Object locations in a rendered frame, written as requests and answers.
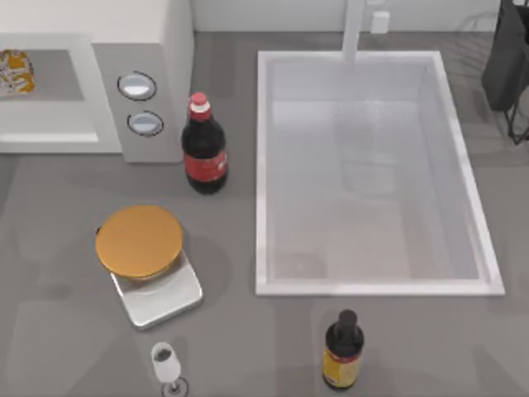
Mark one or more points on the dark bottle with yellow label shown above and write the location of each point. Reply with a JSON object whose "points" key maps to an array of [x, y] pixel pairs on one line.
{"points": [[343, 355]]}

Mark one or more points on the tall white tap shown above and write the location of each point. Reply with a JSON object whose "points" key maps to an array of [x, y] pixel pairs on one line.
{"points": [[353, 29]]}

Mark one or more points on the dark red-capped soda bottle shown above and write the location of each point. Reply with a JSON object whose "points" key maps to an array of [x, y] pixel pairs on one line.
{"points": [[204, 161]]}

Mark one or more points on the clear wine glass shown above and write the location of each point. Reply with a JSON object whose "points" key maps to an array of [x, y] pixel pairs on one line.
{"points": [[165, 364]]}

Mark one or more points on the white sink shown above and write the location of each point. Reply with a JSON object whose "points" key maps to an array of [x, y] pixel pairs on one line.
{"points": [[372, 186]]}

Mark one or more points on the silver scale with orange plate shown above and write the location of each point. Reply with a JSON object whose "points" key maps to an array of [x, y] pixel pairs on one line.
{"points": [[142, 248]]}

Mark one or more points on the silver microwave knob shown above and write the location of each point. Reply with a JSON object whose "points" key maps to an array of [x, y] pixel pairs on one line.
{"points": [[136, 86], [144, 123]]}

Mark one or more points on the pale microwave oven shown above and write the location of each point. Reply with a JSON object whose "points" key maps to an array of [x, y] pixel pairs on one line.
{"points": [[144, 54]]}

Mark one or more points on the yellow and white packet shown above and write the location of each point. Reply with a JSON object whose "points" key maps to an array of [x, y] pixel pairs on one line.
{"points": [[16, 74]]}

